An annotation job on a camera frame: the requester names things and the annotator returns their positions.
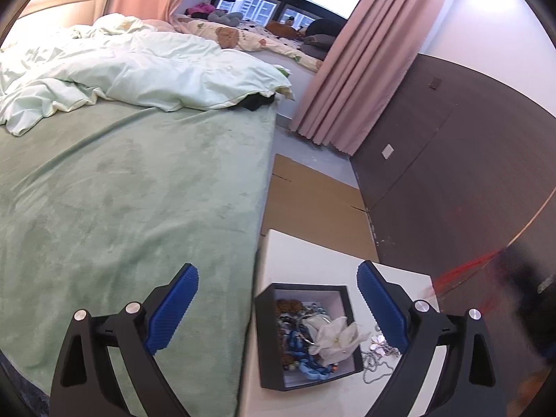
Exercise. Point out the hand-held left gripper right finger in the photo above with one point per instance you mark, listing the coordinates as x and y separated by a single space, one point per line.
382 310

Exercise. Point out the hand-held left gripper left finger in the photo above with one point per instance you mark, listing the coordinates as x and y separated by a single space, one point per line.
173 310

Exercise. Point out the white flower ornament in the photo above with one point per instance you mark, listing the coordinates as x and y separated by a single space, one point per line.
336 334

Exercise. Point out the silver bangle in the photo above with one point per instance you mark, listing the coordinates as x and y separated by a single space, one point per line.
306 330

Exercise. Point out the black gift box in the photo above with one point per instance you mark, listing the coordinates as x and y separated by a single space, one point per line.
267 347

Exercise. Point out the green bed sheet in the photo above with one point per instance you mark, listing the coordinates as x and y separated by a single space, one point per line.
130 226

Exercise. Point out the flattened cardboard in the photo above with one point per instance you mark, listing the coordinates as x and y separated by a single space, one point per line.
317 208

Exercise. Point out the dark rug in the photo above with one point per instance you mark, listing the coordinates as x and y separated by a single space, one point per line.
21 391

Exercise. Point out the black cloth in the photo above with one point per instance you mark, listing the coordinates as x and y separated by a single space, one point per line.
258 102

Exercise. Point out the light green duvet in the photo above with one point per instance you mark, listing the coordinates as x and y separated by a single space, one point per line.
152 69

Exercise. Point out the dark pillow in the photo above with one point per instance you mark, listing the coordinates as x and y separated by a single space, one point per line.
321 37

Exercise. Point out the printed cartoon blanket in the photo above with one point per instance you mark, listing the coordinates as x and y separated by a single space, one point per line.
256 41

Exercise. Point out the pink pillow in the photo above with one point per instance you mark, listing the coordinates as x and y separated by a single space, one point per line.
156 24

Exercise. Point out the brown plush toy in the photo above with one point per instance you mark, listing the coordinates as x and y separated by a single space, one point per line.
282 30

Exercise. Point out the grey plush toy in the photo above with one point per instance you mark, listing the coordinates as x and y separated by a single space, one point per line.
226 16

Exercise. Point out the pink plush toy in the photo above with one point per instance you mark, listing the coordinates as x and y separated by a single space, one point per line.
200 8

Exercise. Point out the white wall socket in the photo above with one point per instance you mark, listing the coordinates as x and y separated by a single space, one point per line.
388 151

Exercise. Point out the dark wall plate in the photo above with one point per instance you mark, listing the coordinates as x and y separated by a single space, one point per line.
435 83

